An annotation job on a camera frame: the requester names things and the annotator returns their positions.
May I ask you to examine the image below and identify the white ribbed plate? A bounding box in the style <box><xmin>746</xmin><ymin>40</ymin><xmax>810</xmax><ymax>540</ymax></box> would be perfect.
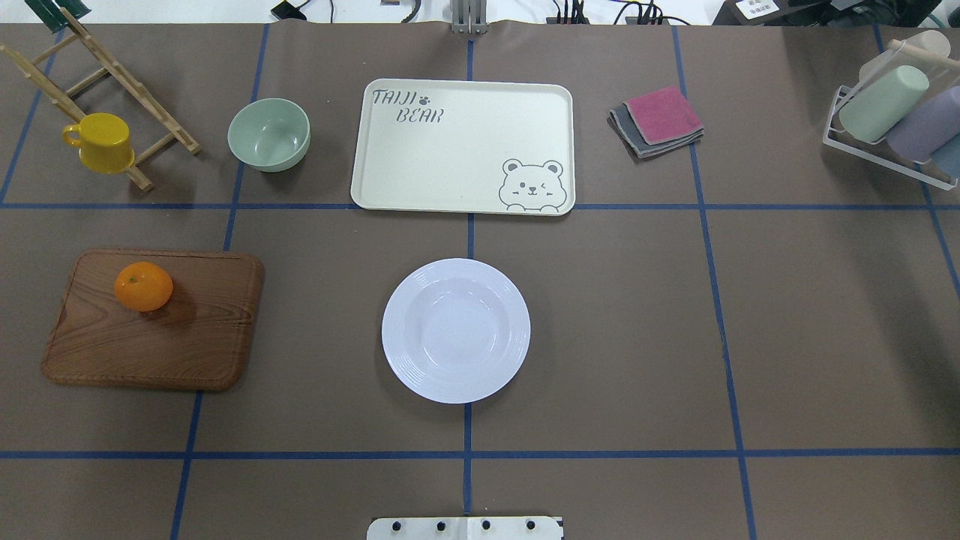
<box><xmin>381</xmin><ymin>259</ymin><xmax>532</xmax><ymax>404</ymax></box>

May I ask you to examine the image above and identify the orange fruit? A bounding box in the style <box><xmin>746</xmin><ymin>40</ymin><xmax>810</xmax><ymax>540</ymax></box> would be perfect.
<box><xmin>113</xmin><ymin>261</ymin><xmax>174</xmax><ymax>312</ymax></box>

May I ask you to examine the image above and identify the cream bear serving tray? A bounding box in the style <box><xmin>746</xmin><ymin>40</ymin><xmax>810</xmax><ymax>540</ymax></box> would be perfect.
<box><xmin>350</xmin><ymin>79</ymin><xmax>576</xmax><ymax>216</ymax></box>

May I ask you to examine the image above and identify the pink folded cloth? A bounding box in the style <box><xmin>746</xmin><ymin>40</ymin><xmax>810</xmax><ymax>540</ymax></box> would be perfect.
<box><xmin>624</xmin><ymin>85</ymin><xmax>704</xmax><ymax>145</ymax></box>

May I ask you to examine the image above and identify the light green bowl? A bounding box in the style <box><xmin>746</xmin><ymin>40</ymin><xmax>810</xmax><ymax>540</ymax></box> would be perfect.
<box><xmin>226</xmin><ymin>97</ymin><xmax>311</xmax><ymax>173</ymax></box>

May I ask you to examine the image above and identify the wooden cutting board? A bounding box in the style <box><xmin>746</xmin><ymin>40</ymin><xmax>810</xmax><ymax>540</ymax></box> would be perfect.
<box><xmin>40</xmin><ymin>249</ymin><xmax>265</xmax><ymax>391</ymax></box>

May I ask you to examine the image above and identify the black device on desk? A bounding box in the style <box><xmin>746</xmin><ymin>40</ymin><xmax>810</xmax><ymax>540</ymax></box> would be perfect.
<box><xmin>270</xmin><ymin>1</ymin><xmax>309</xmax><ymax>20</ymax></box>

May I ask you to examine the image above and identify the yellow mug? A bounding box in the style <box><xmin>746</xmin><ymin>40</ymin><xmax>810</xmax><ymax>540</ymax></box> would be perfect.
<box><xmin>61</xmin><ymin>112</ymin><xmax>135</xmax><ymax>174</ymax></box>

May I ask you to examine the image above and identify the light green cup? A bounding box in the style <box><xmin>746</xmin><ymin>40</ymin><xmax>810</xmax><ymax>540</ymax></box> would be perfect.
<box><xmin>838</xmin><ymin>65</ymin><xmax>929</xmax><ymax>143</ymax></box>

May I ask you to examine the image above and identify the clear acrylic cup rack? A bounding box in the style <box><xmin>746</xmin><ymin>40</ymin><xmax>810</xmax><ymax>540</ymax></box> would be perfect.
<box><xmin>822</xmin><ymin>37</ymin><xmax>958</xmax><ymax>191</ymax></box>

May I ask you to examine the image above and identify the lavender cup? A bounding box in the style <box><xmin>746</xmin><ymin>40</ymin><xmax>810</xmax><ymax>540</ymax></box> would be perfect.
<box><xmin>885</xmin><ymin>85</ymin><xmax>959</xmax><ymax>163</ymax></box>

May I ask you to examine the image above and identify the light blue cup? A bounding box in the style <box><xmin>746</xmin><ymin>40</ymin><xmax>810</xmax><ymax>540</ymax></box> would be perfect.
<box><xmin>931</xmin><ymin>134</ymin><xmax>960</xmax><ymax>179</ymax></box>

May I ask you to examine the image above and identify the wooden mug drying rack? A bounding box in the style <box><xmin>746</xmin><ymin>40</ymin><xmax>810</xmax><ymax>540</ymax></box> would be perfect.
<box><xmin>1</xmin><ymin>10</ymin><xmax>201</xmax><ymax>192</ymax></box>

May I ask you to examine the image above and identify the cream cup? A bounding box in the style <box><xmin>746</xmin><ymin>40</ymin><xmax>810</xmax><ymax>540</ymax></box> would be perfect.
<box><xmin>859</xmin><ymin>28</ymin><xmax>951</xmax><ymax>82</ymax></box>

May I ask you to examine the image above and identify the grey aluminium frame post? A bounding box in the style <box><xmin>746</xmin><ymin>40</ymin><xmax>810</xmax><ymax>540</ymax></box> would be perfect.
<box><xmin>450</xmin><ymin>0</ymin><xmax>489</xmax><ymax>35</ymax></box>

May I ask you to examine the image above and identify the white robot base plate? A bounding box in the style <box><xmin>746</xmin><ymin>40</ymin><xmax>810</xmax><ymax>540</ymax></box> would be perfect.
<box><xmin>366</xmin><ymin>515</ymin><xmax>566</xmax><ymax>539</ymax></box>

